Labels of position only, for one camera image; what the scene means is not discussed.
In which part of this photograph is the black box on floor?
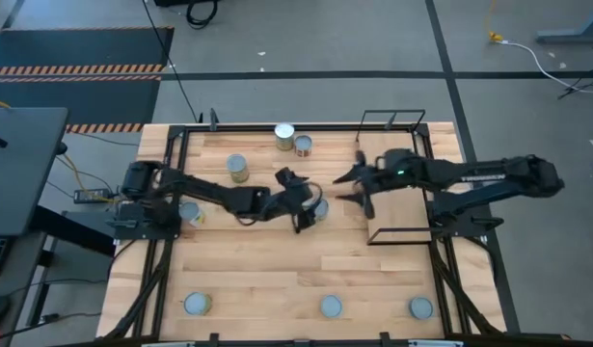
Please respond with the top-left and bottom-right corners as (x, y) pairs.
(153, 0), (220, 8)

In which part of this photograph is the dark grey desk top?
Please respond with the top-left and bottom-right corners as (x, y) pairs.
(0, 106), (69, 237)

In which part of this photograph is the black desk foot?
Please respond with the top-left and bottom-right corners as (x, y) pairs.
(30, 205), (118, 258)

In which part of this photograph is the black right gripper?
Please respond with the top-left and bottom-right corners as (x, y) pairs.
(332, 147), (425, 221)

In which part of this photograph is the coiled black cable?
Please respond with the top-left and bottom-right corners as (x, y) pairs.
(185, 0), (221, 30)

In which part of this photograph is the wooden shelf black metal frame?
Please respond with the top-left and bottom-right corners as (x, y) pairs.
(355, 109), (434, 246)

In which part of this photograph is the grey-blue desk leg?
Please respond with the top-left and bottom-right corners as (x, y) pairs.
(535, 3), (593, 45)

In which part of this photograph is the yellow plug cable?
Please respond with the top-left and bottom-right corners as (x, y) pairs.
(485, 0), (504, 43)

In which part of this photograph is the Mushrooms Pieces label tin can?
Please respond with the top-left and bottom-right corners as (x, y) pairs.
(319, 294), (344, 319)

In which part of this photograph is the long black floor cable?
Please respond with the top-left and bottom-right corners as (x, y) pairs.
(140, 0), (201, 124)

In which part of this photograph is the black mat hazard stripe edge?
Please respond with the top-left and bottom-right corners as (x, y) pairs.
(0, 26), (175, 78)
(0, 75), (163, 135)

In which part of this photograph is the white floor cable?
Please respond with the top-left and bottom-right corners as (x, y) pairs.
(501, 40), (593, 97)

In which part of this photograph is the teal yellow label tin can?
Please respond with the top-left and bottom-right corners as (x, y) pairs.
(273, 121), (296, 152)

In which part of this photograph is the grey side desk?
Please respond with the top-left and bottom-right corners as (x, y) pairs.
(0, 230), (49, 347)

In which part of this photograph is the black floor cables bundle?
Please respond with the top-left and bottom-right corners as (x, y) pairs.
(556, 67), (593, 101)

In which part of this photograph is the thin yellow cable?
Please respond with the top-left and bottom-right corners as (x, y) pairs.
(62, 152), (119, 203)

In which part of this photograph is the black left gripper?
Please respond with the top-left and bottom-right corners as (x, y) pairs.
(269, 166), (318, 236)

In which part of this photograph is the short red white tin can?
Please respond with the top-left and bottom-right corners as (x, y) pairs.
(293, 134), (314, 158)

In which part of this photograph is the pineapple picture tin can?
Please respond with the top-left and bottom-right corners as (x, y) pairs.
(178, 200), (206, 228)

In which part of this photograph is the black metal table frame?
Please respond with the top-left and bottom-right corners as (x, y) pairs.
(102, 108), (509, 347)

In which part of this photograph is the black power adapter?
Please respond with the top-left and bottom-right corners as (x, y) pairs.
(72, 188), (115, 204)

